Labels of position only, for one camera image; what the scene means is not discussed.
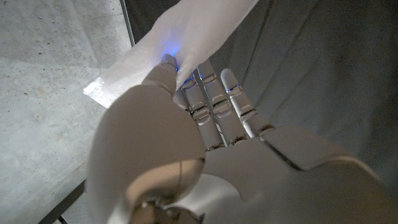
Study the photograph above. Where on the black backdrop stand pole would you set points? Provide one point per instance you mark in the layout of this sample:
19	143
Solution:
127	21

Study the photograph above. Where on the white tissue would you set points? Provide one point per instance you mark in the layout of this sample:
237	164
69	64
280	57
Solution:
186	28

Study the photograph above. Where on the grey ribbed floor panel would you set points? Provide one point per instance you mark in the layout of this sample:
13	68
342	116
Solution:
76	211

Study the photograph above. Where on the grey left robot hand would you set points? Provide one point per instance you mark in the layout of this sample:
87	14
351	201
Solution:
248	174

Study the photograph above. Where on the black floor edge strip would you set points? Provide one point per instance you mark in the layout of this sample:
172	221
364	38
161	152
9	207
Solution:
62	203

